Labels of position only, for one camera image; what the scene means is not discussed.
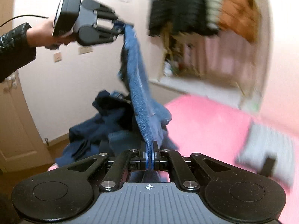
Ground blue denim jeans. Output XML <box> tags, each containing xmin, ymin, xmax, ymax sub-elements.
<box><xmin>108</xmin><ymin>22</ymin><xmax>179</xmax><ymax>184</ymax></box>

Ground person's left hand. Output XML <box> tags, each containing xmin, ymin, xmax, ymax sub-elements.
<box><xmin>26</xmin><ymin>19</ymin><xmax>76</xmax><ymax>49</ymax></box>

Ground beige wooden door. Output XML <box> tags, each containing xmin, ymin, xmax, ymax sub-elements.
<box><xmin>0</xmin><ymin>0</ymin><xmax>54</xmax><ymax>173</ymax></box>

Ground pink bed sheet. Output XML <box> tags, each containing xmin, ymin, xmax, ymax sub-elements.
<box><xmin>165</xmin><ymin>95</ymin><xmax>254</xmax><ymax>165</ymax></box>

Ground dark navy garment pile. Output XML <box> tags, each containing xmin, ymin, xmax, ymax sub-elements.
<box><xmin>55</xmin><ymin>90</ymin><xmax>143</xmax><ymax>167</ymax></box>

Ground black cable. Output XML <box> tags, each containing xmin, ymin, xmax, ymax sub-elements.
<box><xmin>0</xmin><ymin>14</ymin><xmax>49</xmax><ymax>28</ymax></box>

